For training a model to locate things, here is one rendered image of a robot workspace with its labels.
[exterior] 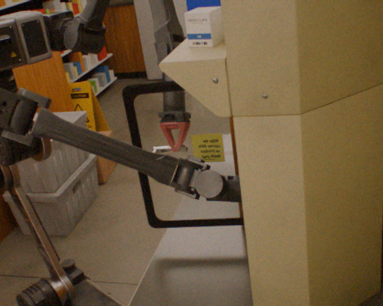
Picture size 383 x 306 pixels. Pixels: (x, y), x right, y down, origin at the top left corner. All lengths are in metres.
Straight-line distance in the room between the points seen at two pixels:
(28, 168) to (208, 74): 2.42
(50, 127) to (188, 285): 0.49
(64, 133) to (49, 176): 2.05
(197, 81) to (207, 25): 0.11
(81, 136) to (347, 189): 0.54
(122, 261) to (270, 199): 2.13
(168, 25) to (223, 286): 0.65
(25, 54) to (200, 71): 0.95
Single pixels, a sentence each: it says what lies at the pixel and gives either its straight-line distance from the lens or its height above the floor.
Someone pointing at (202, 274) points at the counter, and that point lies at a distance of 1.23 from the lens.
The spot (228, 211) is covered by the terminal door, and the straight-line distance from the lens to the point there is 1.27.
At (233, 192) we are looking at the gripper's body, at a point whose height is 1.19.
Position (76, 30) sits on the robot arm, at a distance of 1.56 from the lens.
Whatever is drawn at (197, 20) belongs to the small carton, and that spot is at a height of 1.56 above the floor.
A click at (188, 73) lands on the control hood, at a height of 1.49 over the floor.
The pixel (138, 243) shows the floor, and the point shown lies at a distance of 3.07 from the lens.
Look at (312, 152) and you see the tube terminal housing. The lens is 0.85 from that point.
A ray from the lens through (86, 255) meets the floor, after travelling 3.09.
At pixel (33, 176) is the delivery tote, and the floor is 0.45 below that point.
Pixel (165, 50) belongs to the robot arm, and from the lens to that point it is 1.25.
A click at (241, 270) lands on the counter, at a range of 1.23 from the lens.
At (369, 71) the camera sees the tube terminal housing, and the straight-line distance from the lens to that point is 0.90.
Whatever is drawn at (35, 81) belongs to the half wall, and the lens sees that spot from 3.83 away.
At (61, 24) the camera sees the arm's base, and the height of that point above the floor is 1.48.
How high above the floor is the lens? 1.71
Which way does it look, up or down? 24 degrees down
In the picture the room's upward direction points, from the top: 9 degrees counter-clockwise
